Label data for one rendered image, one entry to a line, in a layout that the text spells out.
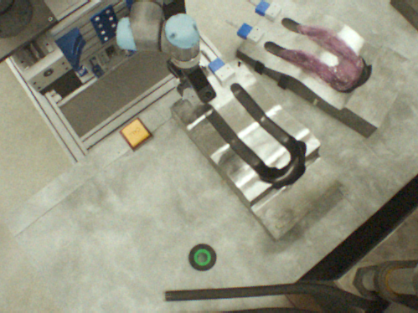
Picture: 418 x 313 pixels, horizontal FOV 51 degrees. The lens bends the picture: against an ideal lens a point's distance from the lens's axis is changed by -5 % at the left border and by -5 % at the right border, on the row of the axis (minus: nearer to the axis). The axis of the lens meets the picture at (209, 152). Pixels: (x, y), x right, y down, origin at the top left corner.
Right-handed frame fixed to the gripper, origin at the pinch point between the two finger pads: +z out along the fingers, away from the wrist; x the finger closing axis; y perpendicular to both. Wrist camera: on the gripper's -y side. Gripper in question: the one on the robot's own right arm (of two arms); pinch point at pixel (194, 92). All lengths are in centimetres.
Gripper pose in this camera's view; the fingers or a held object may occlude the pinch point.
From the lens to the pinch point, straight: 137.3
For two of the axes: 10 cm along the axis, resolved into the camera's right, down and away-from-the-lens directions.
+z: 0.2, 2.6, 9.6
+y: -6.2, -7.5, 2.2
